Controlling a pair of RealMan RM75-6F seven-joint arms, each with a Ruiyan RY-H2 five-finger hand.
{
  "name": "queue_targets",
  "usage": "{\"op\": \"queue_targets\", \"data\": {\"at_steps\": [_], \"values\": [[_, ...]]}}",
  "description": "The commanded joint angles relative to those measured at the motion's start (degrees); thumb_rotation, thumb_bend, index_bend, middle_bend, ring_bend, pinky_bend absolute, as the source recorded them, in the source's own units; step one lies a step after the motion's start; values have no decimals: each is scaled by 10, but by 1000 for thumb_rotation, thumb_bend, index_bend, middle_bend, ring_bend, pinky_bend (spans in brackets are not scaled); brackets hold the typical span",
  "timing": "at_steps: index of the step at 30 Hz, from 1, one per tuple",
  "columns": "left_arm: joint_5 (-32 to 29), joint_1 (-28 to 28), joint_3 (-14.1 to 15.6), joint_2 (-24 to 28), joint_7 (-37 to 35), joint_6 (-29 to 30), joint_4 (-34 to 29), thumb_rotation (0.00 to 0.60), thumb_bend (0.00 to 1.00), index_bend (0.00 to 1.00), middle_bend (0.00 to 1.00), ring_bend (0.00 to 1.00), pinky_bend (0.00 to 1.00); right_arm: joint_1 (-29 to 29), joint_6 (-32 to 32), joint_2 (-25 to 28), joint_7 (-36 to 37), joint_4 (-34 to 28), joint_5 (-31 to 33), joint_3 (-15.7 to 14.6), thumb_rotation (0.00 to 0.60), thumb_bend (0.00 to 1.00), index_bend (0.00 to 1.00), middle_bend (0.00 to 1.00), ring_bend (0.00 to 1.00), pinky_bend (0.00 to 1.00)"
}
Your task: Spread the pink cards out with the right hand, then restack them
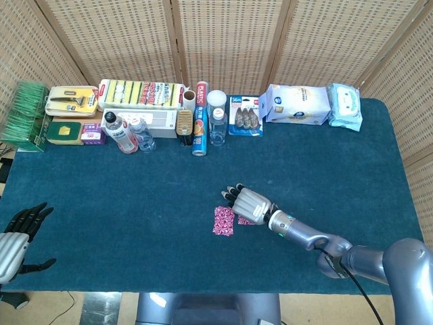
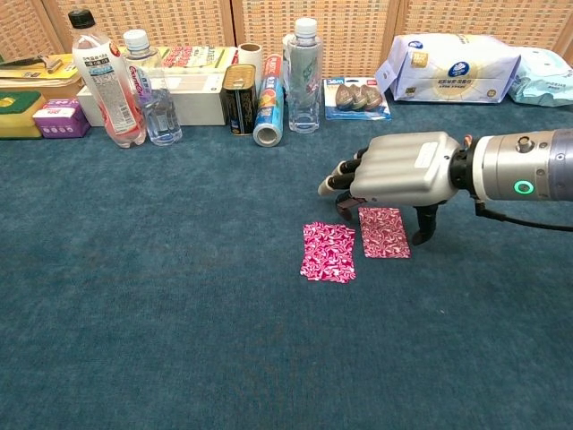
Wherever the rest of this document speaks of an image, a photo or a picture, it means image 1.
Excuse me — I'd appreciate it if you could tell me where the black equipment beside table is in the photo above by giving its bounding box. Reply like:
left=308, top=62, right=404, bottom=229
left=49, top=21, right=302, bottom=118
left=0, top=142, right=16, bottom=183

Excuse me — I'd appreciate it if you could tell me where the long white box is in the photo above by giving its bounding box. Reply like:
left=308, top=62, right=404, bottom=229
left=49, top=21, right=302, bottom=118
left=101, top=108, right=179, bottom=139

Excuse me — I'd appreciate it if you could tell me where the small purple box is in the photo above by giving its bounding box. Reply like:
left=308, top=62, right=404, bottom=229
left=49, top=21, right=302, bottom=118
left=80, top=123, right=107, bottom=146

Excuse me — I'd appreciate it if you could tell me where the small clear water bottle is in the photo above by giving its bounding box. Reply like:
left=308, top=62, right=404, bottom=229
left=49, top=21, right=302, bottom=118
left=129, top=117, right=158, bottom=153

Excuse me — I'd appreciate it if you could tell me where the green tea bag box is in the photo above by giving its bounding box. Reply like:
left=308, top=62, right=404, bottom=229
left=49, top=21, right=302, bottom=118
left=0, top=81, right=50, bottom=153

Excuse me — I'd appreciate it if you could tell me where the pink drink bottle black cap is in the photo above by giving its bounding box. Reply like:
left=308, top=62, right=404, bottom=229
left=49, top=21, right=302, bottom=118
left=104, top=111, right=139, bottom=155

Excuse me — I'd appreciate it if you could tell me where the thin black floor cable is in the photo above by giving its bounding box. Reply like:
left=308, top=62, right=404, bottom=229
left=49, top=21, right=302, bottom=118
left=55, top=290, right=77, bottom=314

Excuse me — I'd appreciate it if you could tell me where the dark teal felt table cover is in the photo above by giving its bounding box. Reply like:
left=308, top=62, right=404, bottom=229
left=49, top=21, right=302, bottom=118
left=0, top=97, right=428, bottom=295

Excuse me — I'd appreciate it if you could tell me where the woven rattan folding screen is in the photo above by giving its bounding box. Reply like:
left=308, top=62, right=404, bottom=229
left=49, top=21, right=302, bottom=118
left=0, top=0, right=433, bottom=250

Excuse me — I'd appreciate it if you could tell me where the pink patterned packet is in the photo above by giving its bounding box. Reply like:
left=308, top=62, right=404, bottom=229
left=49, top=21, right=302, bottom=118
left=212, top=206, right=235, bottom=237

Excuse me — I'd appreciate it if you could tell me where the blue hooks blister pack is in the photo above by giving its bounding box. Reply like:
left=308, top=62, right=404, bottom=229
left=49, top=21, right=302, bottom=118
left=228, top=95, right=265, bottom=137

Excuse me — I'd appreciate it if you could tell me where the razor in yellow blister pack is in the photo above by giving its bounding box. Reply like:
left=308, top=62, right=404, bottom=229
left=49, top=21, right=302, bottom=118
left=45, top=85, right=99, bottom=118

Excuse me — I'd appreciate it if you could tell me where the tall clear bottle white cap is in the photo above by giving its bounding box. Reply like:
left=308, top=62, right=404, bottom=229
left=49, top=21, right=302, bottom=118
left=206, top=90, right=228, bottom=148

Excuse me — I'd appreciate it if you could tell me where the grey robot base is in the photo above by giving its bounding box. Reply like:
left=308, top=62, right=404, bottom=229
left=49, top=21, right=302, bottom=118
left=135, top=292, right=281, bottom=325

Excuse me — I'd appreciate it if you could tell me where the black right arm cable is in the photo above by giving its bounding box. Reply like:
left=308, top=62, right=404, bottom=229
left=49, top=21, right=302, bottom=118
left=319, top=248, right=384, bottom=325

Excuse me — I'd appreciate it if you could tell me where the brown cardboard box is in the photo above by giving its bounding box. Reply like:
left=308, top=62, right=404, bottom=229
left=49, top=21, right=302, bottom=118
left=50, top=111, right=106, bottom=125

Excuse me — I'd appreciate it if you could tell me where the light blue wet wipes pack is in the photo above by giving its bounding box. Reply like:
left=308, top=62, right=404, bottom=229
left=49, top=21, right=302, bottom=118
left=325, top=83, right=364, bottom=133

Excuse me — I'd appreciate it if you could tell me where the steel floor plate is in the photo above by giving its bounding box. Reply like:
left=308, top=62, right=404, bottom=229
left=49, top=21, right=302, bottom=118
left=81, top=292, right=123, bottom=325

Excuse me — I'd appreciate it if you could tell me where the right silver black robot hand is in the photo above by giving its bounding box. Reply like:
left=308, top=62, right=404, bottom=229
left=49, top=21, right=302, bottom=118
left=221, top=182, right=273, bottom=226

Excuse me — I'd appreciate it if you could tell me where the yellow sponge multipack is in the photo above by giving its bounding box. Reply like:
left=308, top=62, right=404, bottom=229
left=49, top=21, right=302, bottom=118
left=97, top=79, right=185, bottom=111

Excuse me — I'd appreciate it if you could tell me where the black caster base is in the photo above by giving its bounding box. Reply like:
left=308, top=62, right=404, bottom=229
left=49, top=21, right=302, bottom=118
left=0, top=292, right=30, bottom=310

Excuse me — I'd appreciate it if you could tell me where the white paper roll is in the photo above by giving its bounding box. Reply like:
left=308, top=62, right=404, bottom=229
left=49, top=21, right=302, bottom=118
left=182, top=89, right=197, bottom=111

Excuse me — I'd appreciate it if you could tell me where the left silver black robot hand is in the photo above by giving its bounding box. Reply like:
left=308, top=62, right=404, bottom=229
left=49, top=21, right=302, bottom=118
left=0, top=202, right=58, bottom=285

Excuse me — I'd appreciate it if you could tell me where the white purple tissue pack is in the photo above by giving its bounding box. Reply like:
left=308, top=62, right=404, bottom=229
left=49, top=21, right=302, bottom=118
left=258, top=83, right=332, bottom=127

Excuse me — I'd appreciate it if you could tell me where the blue plastic wrap roll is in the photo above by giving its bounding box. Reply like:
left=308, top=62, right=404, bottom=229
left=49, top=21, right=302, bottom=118
left=191, top=80, right=209, bottom=157

